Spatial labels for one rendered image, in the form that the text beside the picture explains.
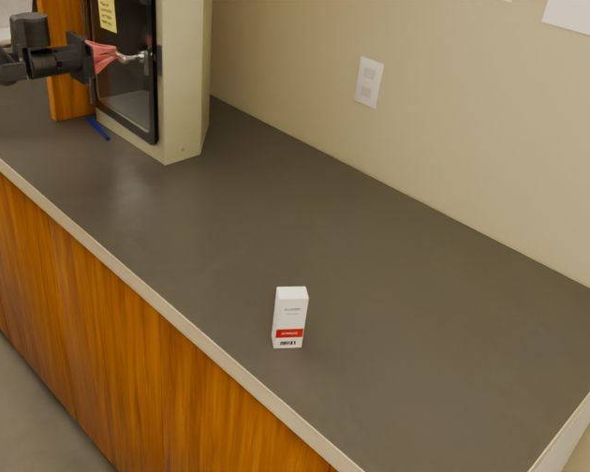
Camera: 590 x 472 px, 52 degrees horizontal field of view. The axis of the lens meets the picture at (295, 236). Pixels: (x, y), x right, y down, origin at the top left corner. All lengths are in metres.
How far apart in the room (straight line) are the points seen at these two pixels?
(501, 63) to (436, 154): 0.26
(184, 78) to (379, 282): 0.67
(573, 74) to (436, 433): 0.73
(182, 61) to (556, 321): 0.97
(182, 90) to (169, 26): 0.15
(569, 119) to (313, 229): 0.56
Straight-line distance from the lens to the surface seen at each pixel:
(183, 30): 1.44
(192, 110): 1.52
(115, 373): 1.55
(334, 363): 1.01
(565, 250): 1.41
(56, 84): 1.75
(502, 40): 1.36
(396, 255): 1.29
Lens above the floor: 1.65
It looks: 33 degrees down
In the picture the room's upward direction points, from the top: 7 degrees clockwise
